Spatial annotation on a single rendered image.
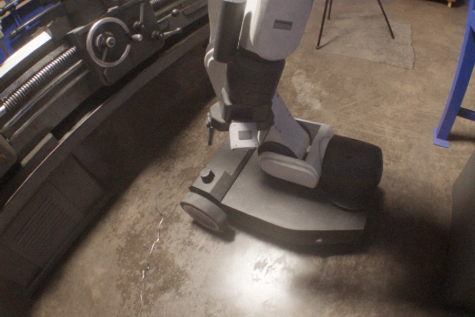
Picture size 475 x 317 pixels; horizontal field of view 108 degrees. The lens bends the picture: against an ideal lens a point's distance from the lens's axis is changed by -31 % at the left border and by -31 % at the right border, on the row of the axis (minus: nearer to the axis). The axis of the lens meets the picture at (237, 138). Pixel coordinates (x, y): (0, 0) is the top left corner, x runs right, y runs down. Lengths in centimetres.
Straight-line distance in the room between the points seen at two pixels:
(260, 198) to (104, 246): 78
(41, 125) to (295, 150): 107
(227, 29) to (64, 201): 116
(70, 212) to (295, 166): 109
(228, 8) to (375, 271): 89
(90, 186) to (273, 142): 95
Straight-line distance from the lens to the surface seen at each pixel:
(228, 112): 42
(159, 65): 130
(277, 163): 76
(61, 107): 127
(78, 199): 136
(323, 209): 83
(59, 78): 116
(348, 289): 93
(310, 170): 73
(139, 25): 118
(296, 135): 79
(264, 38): 32
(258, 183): 90
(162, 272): 107
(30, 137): 126
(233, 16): 34
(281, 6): 30
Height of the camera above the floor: 90
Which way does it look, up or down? 43 degrees down
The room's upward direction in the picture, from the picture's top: 17 degrees counter-clockwise
